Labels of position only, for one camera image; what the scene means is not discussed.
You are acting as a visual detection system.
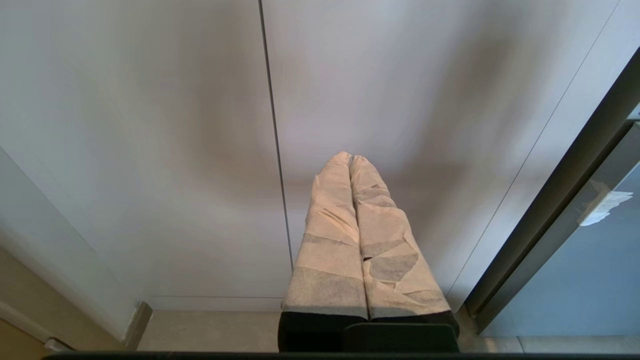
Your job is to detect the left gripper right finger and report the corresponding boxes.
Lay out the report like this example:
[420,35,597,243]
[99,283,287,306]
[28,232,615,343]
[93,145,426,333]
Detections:
[343,155,460,353]

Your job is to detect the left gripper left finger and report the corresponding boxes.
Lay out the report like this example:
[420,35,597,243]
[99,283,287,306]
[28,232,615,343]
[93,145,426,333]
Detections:
[277,151,370,353]

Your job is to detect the white cabinet door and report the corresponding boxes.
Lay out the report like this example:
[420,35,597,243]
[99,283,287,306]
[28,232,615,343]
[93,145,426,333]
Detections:
[260,0,621,296]
[0,0,294,312]

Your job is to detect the white tape piece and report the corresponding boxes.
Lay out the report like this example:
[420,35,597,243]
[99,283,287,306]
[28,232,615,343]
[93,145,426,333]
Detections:
[577,181,634,227]

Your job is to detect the white side panel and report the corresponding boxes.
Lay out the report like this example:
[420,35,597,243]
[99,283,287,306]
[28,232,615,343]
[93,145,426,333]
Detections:
[0,147,153,348]

